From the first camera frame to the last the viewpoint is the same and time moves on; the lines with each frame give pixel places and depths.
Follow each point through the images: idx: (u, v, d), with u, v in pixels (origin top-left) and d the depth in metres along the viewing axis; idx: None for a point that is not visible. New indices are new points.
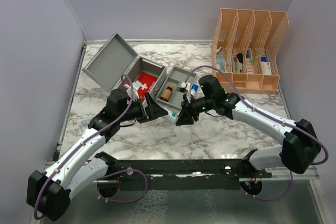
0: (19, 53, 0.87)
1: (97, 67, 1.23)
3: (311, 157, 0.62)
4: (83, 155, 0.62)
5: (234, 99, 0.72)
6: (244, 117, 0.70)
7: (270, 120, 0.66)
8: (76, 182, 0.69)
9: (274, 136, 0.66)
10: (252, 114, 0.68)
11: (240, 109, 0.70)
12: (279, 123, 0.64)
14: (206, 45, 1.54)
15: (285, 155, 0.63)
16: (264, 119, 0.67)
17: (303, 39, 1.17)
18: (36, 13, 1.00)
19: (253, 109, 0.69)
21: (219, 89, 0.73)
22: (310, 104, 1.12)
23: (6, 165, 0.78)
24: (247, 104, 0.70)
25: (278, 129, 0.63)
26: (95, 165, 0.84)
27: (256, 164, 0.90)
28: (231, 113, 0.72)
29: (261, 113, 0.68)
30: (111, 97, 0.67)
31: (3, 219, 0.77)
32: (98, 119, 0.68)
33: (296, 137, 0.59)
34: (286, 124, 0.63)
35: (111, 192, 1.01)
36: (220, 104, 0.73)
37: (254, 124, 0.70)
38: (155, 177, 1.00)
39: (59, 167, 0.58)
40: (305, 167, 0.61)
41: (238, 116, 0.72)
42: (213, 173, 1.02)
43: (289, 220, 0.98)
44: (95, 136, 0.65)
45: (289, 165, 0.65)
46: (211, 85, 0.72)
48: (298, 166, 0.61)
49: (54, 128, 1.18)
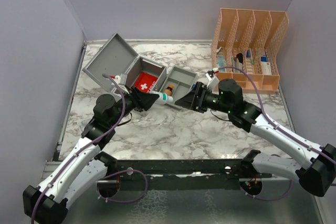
0: (19, 53, 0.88)
1: (97, 68, 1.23)
3: (330, 180, 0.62)
4: (76, 167, 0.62)
5: (253, 109, 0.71)
6: (265, 135, 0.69)
7: (294, 142, 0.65)
8: (74, 190, 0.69)
9: (296, 157, 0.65)
10: (274, 134, 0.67)
11: (261, 125, 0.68)
12: (305, 147, 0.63)
14: (206, 45, 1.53)
15: (305, 178, 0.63)
16: (288, 140, 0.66)
17: (303, 39, 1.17)
18: (36, 12, 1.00)
19: (276, 127, 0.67)
21: (240, 99, 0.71)
22: (310, 103, 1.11)
23: (6, 165, 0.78)
24: (269, 120, 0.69)
25: (304, 153, 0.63)
26: (94, 168, 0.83)
27: (260, 168, 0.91)
28: (249, 126, 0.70)
29: (284, 133, 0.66)
30: (97, 107, 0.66)
31: (3, 218, 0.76)
32: (92, 127, 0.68)
33: (322, 164, 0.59)
34: (313, 150, 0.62)
35: (111, 192, 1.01)
36: (238, 115, 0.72)
37: (273, 141, 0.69)
38: (155, 178, 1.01)
39: (52, 181, 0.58)
40: (325, 191, 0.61)
41: (256, 131, 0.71)
42: (213, 173, 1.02)
43: (289, 220, 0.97)
44: (88, 147, 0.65)
45: (306, 187, 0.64)
46: (234, 95, 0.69)
48: (318, 189, 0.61)
49: (54, 128, 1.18)
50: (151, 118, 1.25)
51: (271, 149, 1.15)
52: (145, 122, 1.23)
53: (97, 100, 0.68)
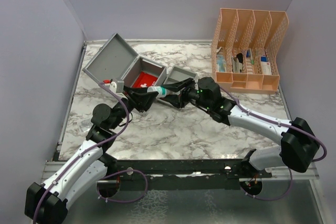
0: (19, 53, 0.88)
1: (97, 67, 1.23)
3: (311, 155, 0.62)
4: (81, 167, 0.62)
5: (229, 105, 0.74)
6: (242, 122, 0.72)
7: (265, 123, 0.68)
8: (74, 191, 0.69)
9: (273, 137, 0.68)
10: (248, 119, 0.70)
11: (235, 115, 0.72)
12: (275, 124, 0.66)
14: (206, 45, 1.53)
15: (285, 155, 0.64)
16: (260, 121, 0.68)
17: (303, 39, 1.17)
18: (36, 12, 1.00)
19: (248, 113, 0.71)
21: (219, 95, 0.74)
22: (310, 104, 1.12)
23: (6, 165, 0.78)
24: (242, 109, 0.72)
25: (275, 130, 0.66)
26: (94, 168, 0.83)
27: (257, 165, 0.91)
28: (228, 118, 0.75)
29: (256, 116, 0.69)
30: (95, 118, 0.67)
31: (3, 218, 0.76)
32: (95, 131, 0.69)
33: (293, 136, 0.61)
34: (282, 125, 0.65)
35: (111, 192, 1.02)
36: (217, 111, 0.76)
37: (251, 127, 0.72)
38: (155, 177, 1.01)
39: (57, 179, 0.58)
40: (307, 165, 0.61)
41: (235, 122, 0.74)
42: (213, 173, 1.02)
43: (289, 220, 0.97)
44: (93, 149, 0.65)
45: (291, 164, 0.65)
46: (213, 93, 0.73)
48: (300, 164, 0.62)
49: (54, 128, 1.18)
50: (151, 118, 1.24)
51: None
52: (146, 122, 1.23)
53: (93, 110, 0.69)
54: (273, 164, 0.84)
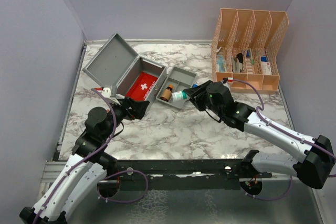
0: (19, 53, 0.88)
1: (97, 67, 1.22)
3: (327, 172, 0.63)
4: (68, 186, 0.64)
5: (244, 109, 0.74)
6: (259, 131, 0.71)
7: (287, 137, 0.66)
8: (72, 201, 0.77)
9: (291, 151, 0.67)
10: (268, 130, 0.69)
11: (253, 124, 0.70)
12: (297, 140, 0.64)
14: (206, 45, 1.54)
15: (303, 171, 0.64)
16: (282, 135, 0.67)
17: (303, 39, 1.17)
18: (36, 12, 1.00)
19: (268, 124, 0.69)
21: (230, 99, 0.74)
22: (310, 104, 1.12)
23: (6, 165, 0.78)
24: (261, 118, 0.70)
25: (297, 146, 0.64)
26: (93, 173, 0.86)
27: (260, 167, 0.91)
28: (242, 125, 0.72)
29: (276, 129, 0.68)
30: (89, 120, 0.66)
31: (4, 219, 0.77)
32: (83, 141, 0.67)
33: (316, 157, 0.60)
34: (305, 142, 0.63)
35: (111, 192, 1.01)
36: (231, 116, 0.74)
37: (269, 138, 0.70)
38: (155, 177, 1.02)
39: (46, 202, 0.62)
40: (323, 182, 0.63)
41: (251, 130, 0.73)
42: (213, 173, 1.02)
43: (289, 220, 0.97)
44: (78, 165, 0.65)
45: (305, 179, 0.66)
46: (223, 96, 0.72)
48: (316, 181, 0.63)
49: (54, 128, 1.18)
50: (151, 118, 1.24)
51: (271, 149, 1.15)
52: (146, 122, 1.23)
53: (89, 113, 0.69)
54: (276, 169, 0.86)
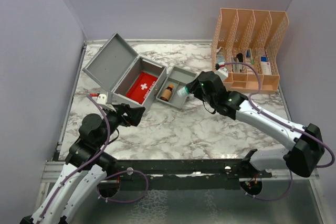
0: (19, 52, 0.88)
1: (97, 67, 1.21)
3: (315, 161, 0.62)
4: (64, 195, 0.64)
5: (237, 98, 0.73)
6: (250, 119, 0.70)
7: (277, 124, 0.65)
8: (72, 205, 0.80)
9: (281, 139, 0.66)
10: (259, 118, 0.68)
11: (244, 111, 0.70)
12: (288, 128, 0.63)
14: (206, 45, 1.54)
15: (291, 159, 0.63)
16: (272, 123, 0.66)
17: (303, 39, 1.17)
18: (35, 12, 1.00)
19: (260, 112, 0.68)
21: (221, 87, 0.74)
22: (310, 104, 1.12)
23: (6, 165, 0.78)
24: (252, 106, 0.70)
25: (287, 134, 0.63)
26: (92, 176, 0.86)
27: (257, 165, 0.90)
28: (234, 113, 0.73)
29: (268, 117, 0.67)
30: (84, 127, 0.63)
31: (4, 219, 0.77)
32: (76, 150, 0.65)
33: (306, 144, 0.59)
34: (295, 130, 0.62)
35: (111, 192, 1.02)
36: (223, 103, 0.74)
37: (260, 126, 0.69)
38: (155, 177, 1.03)
39: (43, 213, 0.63)
40: (310, 171, 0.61)
41: (242, 117, 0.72)
42: (213, 173, 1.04)
43: (289, 220, 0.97)
44: (73, 175, 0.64)
45: (293, 168, 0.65)
46: (213, 83, 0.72)
48: (304, 170, 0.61)
49: (54, 128, 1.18)
50: (151, 118, 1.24)
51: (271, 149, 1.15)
52: (146, 122, 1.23)
53: (83, 119, 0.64)
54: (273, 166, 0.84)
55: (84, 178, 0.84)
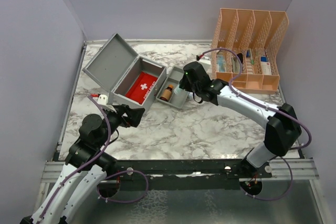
0: (19, 53, 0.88)
1: (97, 67, 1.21)
3: (291, 139, 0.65)
4: (64, 196, 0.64)
5: (219, 85, 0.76)
6: (230, 103, 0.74)
7: (253, 105, 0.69)
8: (72, 205, 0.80)
9: (258, 119, 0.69)
10: (237, 100, 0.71)
11: (224, 95, 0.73)
12: (263, 108, 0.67)
14: (206, 45, 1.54)
15: (268, 137, 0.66)
16: (249, 104, 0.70)
17: (303, 39, 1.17)
18: (36, 12, 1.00)
19: (238, 94, 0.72)
21: (203, 75, 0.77)
22: (310, 104, 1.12)
23: (6, 165, 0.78)
24: (232, 90, 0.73)
25: (262, 113, 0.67)
26: (92, 176, 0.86)
27: (253, 161, 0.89)
28: (216, 98, 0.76)
29: (245, 99, 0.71)
30: (84, 128, 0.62)
31: (5, 219, 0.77)
32: (76, 150, 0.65)
33: (278, 121, 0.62)
34: (270, 109, 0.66)
35: (111, 192, 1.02)
36: (206, 89, 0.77)
37: (239, 108, 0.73)
38: (155, 178, 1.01)
39: (42, 214, 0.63)
40: (286, 149, 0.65)
41: (223, 102, 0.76)
42: (213, 173, 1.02)
43: (289, 220, 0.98)
44: (73, 176, 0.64)
45: (271, 147, 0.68)
46: (196, 72, 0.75)
48: (280, 147, 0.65)
49: (54, 128, 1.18)
50: (151, 118, 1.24)
51: None
52: (146, 122, 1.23)
53: (83, 120, 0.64)
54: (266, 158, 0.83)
55: (84, 178, 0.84)
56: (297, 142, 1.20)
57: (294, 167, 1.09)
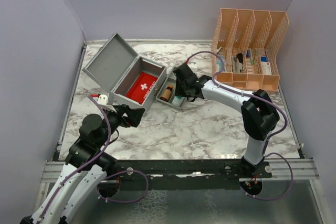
0: (19, 53, 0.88)
1: (97, 67, 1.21)
3: (269, 124, 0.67)
4: (64, 196, 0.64)
5: (204, 81, 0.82)
6: (212, 94, 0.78)
7: (231, 93, 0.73)
8: (72, 205, 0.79)
9: (235, 106, 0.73)
10: (217, 91, 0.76)
11: (207, 87, 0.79)
12: (239, 94, 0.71)
14: (206, 45, 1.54)
15: (245, 123, 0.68)
16: (227, 93, 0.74)
17: (303, 39, 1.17)
18: (36, 12, 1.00)
19: (219, 86, 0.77)
21: (190, 73, 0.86)
22: (310, 104, 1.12)
23: (6, 166, 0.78)
24: (213, 83, 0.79)
25: (238, 99, 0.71)
26: (93, 176, 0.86)
27: (250, 159, 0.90)
28: (201, 93, 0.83)
29: (224, 88, 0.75)
30: (84, 127, 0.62)
31: (4, 219, 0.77)
32: (76, 149, 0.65)
33: (252, 105, 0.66)
34: (245, 95, 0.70)
35: (111, 192, 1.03)
36: (193, 85, 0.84)
37: (220, 98, 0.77)
38: (155, 178, 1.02)
39: (43, 213, 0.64)
40: (264, 132, 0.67)
41: (208, 94, 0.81)
42: (213, 173, 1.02)
43: (289, 220, 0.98)
44: (73, 176, 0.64)
45: (252, 133, 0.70)
46: (181, 70, 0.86)
48: (258, 131, 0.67)
49: (54, 128, 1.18)
50: (151, 118, 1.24)
51: (270, 149, 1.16)
52: (146, 122, 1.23)
53: (84, 120, 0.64)
54: (259, 153, 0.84)
55: (84, 178, 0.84)
56: (297, 142, 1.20)
57: (294, 167, 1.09)
